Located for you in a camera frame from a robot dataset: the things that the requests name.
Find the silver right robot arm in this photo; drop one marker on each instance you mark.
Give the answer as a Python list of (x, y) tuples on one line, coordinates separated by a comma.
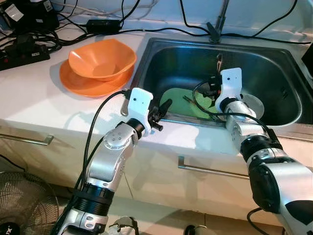
[(279, 181)]

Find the orange plastic bowl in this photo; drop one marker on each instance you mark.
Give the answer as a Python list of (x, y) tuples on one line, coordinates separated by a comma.
[(102, 58)]

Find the wooden chopstick pair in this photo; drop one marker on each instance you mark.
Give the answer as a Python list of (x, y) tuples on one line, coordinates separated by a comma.
[(194, 102)]

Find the grey metal faucet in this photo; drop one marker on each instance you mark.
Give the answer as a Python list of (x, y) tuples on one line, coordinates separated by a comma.
[(215, 32)]

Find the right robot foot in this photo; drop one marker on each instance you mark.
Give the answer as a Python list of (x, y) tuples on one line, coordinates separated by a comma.
[(195, 230)]

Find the stainless steel sink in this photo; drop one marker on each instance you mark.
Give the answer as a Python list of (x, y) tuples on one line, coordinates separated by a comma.
[(274, 73)]

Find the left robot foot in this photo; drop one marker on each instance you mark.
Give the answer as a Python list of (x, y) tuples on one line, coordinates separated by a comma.
[(122, 227)]

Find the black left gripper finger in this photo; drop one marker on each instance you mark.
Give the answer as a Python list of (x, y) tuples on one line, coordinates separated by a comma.
[(157, 111), (166, 104)]

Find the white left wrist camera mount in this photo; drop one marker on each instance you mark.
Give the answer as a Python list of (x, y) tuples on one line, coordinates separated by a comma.
[(139, 105)]

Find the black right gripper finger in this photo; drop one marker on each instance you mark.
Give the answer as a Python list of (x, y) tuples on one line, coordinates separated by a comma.
[(217, 71), (221, 71)]

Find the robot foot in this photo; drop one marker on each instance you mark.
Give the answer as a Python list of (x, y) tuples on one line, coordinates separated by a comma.
[(122, 227), (195, 230)]

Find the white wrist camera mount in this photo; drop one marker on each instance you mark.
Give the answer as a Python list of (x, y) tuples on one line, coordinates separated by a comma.
[(139, 105), (231, 85)]

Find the black power adapter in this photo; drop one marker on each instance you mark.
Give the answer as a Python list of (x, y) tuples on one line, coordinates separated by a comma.
[(102, 26)]

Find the black charger box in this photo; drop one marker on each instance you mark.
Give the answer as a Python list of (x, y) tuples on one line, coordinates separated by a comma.
[(29, 17)]

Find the white translucent bowl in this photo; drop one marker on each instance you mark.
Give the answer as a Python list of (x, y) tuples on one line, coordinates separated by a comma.
[(254, 105)]

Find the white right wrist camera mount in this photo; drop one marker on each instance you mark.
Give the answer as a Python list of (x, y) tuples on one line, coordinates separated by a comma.
[(231, 85)]

